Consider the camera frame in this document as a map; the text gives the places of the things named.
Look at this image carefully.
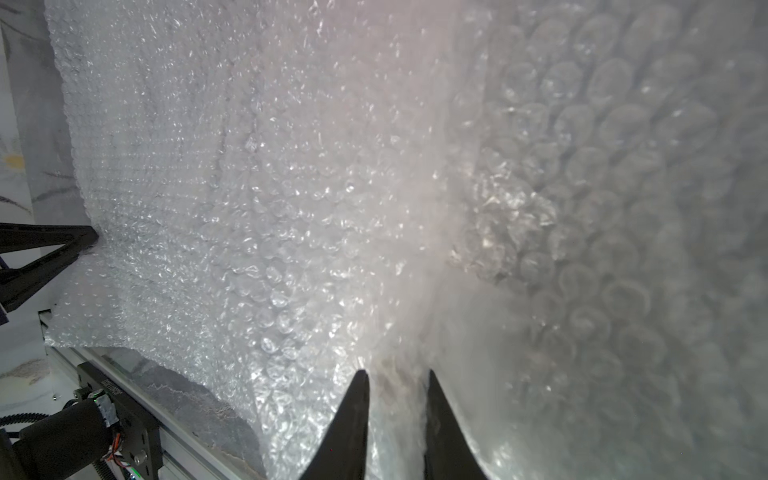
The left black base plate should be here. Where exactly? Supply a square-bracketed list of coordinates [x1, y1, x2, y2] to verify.
[77, 362, 163, 479]

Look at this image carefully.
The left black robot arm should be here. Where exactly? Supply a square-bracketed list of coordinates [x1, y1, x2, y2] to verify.
[1, 223, 113, 479]

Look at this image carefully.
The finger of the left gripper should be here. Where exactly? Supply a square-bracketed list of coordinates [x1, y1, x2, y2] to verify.
[1, 223, 99, 314]

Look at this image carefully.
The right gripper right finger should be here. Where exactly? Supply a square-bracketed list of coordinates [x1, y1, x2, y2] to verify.
[424, 370, 487, 480]

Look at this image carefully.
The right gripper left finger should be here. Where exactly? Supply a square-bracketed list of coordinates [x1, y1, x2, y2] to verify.
[300, 370, 370, 480]

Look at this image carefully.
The clear bubble wrap sheet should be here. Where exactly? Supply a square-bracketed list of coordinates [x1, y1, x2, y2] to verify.
[440, 1, 767, 479]
[45, 1, 505, 479]

